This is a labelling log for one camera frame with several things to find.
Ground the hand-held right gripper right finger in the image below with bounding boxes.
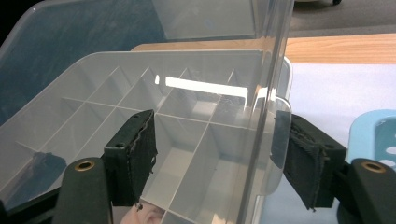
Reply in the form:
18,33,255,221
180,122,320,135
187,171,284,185
270,110,348,213

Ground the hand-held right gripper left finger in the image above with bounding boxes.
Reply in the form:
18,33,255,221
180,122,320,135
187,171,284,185
102,108,159,208

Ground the white divided storage box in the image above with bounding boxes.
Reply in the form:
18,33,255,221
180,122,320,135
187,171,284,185
0,49,293,224

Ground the blue perforated plastic basket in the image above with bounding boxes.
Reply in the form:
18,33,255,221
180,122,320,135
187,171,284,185
346,108,396,171

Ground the black sock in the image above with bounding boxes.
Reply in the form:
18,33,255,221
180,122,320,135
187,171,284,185
6,151,68,209

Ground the translucent grey box lid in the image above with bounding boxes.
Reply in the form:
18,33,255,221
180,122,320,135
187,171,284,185
0,0,295,224

